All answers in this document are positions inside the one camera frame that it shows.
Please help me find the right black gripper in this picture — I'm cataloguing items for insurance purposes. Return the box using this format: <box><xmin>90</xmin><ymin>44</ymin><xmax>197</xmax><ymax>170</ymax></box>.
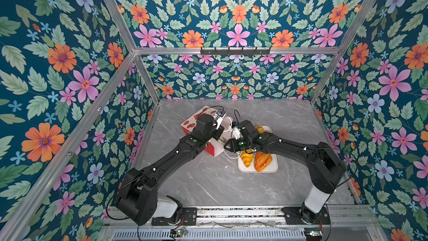
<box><xmin>222</xmin><ymin>138</ymin><xmax>253</xmax><ymax>153</ymax></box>

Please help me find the long ridged fake bread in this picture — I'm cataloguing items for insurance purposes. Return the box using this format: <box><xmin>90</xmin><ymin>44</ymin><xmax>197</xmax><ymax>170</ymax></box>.
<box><xmin>255</xmin><ymin>126</ymin><xmax>272</xmax><ymax>134</ymax></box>

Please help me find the fake croissant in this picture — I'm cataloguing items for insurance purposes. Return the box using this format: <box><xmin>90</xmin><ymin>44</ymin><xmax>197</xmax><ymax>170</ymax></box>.
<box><xmin>240</xmin><ymin>150</ymin><xmax>254</xmax><ymax>168</ymax></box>

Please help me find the red white paper bag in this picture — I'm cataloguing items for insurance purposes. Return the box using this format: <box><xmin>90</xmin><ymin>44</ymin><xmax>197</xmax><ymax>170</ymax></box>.
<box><xmin>176</xmin><ymin>106</ymin><xmax>241</xmax><ymax>157</ymax></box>

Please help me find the orange fake pretzel bread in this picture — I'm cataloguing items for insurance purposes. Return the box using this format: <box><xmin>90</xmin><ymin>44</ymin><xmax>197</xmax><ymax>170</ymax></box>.
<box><xmin>254</xmin><ymin>152</ymin><xmax>273</xmax><ymax>172</ymax></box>

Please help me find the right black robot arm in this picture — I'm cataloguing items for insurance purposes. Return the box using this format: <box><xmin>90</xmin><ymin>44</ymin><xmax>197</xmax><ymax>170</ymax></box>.
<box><xmin>224</xmin><ymin>120</ymin><xmax>346</xmax><ymax>224</ymax></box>

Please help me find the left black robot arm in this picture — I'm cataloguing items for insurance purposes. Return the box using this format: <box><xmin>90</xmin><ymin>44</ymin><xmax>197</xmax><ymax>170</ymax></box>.
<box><xmin>114</xmin><ymin>114</ymin><xmax>224</xmax><ymax>226</ymax></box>

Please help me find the white rectangular tray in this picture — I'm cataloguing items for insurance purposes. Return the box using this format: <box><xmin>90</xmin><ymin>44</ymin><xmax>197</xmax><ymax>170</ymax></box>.
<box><xmin>236</xmin><ymin>125</ymin><xmax>279</xmax><ymax>174</ymax></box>

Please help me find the left circuit board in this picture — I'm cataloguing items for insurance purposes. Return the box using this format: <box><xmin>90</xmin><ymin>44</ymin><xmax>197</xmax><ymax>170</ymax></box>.
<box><xmin>169</xmin><ymin>229</ymin><xmax>188</xmax><ymax>239</ymax></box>

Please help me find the circuit board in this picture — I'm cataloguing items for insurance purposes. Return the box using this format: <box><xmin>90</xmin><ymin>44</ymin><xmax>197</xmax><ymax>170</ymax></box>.
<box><xmin>304</xmin><ymin>229</ymin><xmax>323</xmax><ymax>241</ymax></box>
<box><xmin>169</xmin><ymin>229</ymin><xmax>188</xmax><ymax>239</ymax></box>

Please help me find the right circuit board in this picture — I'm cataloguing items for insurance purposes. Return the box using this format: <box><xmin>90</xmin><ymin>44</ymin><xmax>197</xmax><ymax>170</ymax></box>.
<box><xmin>304</xmin><ymin>229</ymin><xmax>323</xmax><ymax>241</ymax></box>

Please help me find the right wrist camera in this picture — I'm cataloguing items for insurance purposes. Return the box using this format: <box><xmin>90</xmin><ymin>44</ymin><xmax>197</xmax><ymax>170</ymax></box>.
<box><xmin>231</xmin><ymin>127</ymin><xmax>241</xmax><ymax>139</ymax></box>

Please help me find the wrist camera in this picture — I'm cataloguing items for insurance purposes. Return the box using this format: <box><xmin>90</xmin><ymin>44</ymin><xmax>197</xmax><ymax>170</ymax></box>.
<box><xmin>214</xmin><ymin>109</ymin><xmax>226</xmax><ymax>129</ymax></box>
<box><xmin>231</xmin><ymin>127</ymin><xmax>241</xmax><ymax>139</ymax></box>

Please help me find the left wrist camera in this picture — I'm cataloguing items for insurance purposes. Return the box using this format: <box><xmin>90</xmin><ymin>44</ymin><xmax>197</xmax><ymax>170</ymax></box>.
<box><xmin>214</xmin><ymin>109</ymin><xmax>226</xmax><ymax>129</ymax></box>

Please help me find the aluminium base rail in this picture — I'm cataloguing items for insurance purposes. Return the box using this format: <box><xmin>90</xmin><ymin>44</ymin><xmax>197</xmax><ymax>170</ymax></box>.
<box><xmin>100</xmin><ymin>205</ymin><xmax>365</xmax><ymax>228</ymax></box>

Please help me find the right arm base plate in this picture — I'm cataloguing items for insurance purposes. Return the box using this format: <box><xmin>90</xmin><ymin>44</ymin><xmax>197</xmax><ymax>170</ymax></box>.
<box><xmin>281</xmin><ymin>205</ymin><xmax>331</xmax><ymax>225</ymax></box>

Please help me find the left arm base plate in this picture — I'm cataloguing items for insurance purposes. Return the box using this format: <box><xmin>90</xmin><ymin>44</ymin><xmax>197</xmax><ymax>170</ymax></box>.
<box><xmin>151</xmin><ymin>208</ymin><xmax>198</xmax><ymax>226</ymax></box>

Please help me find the black hook rail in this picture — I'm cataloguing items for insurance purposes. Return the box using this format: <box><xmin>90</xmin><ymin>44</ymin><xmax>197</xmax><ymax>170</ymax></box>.
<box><xmin>200</xmin><ymin>47</ymin><xmax>271</xmax><ymax>56</ymax></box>

